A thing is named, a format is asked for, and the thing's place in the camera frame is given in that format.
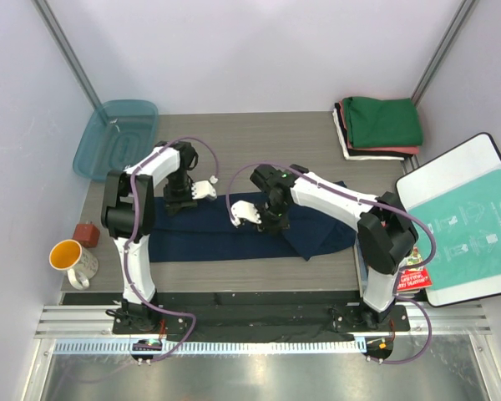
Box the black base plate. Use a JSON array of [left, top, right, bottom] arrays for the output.
[[62, 291, 410, 334]]

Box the white orange mug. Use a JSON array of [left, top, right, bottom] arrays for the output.
[[48, 239, 99, 291]]

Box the pink folded t shirt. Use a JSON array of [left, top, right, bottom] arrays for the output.
[[347, 141, 420, 157]]

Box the white board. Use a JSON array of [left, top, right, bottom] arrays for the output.
[[396, 133, 501, 307]]

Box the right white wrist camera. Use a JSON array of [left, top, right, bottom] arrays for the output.
[[229, 200, 262, 227]]

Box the red brown block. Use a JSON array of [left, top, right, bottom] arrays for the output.
[[73, 222, 100, 248]]

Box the white folded t shirt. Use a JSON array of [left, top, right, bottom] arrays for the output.
[[332, 109, 404, 161]]

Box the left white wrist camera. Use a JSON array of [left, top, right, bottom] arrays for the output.
[[191, 175, 218, 201]]

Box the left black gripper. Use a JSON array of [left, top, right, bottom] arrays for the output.
[[164, 170, 198, 217]]

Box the aluminium rail frame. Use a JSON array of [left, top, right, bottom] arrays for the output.
[[23, 302, 501, 400]]

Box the navy blue t shirt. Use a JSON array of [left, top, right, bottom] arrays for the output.
[[149, 195, 356, 263]]

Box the teal plastic bin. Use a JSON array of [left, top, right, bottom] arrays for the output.
[[73, 99, 159, 182]]

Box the red treehouse book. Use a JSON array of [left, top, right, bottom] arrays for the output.
[[397, 246, 433, 293]]

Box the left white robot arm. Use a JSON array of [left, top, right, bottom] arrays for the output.
[[101, 141, 199, 334]]

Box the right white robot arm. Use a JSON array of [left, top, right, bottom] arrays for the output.
[[250, 164, 418, 330]]

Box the green folded t shirt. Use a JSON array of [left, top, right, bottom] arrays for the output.
[[342, 96, 423, 149]]

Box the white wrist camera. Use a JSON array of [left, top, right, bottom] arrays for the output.
[[191, 175, 218, 201], [229, 200, 262, 227]]

